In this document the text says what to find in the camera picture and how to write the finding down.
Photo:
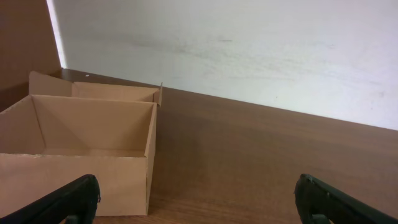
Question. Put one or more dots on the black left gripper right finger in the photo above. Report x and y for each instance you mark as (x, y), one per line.
(318, 202)

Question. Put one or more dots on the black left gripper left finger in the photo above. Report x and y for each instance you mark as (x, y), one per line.
(75, 202)

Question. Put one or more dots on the brown cardboard box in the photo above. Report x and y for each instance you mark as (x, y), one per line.
(63, 130)

